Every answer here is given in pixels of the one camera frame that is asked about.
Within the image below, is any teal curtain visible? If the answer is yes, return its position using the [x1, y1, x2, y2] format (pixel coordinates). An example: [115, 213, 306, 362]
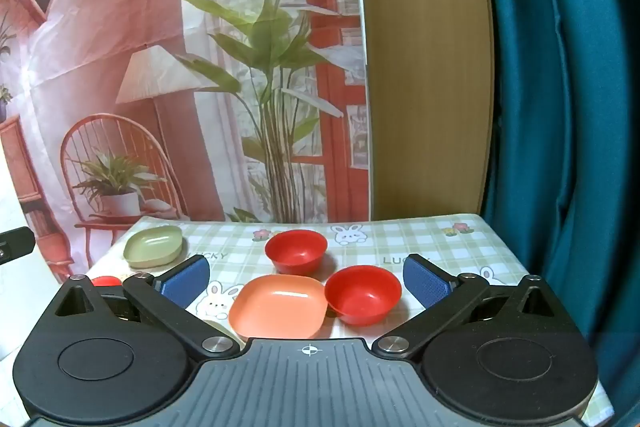
[472, 0, 640, 427]

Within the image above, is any orange square plate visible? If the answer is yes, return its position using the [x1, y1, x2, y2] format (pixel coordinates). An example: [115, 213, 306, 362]
[229, 274, 328, 342]

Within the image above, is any green checked rabbit tablecloth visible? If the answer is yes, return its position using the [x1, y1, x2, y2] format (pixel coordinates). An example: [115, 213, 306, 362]
[90, 213, 616, 427]

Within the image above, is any wooden panel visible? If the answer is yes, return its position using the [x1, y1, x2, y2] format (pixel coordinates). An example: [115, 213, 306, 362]
[351, 0, 497, 224]

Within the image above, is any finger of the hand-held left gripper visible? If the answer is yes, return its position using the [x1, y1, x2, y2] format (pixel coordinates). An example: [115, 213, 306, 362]
[0, 228, 35, 264]

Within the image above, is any printed wall cloth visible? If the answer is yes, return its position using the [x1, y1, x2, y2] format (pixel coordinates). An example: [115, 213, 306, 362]
[0, 0, 373, 288]

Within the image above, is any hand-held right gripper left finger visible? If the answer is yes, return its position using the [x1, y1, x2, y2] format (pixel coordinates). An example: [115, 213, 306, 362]
[54, 255, 241, 360]

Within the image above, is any green oval plate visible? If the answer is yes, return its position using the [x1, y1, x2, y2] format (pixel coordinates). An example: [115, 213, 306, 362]
[123, 225, 184, 267]

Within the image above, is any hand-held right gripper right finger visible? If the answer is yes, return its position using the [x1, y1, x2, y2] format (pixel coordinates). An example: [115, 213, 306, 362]
[372, 253, 568, 360]

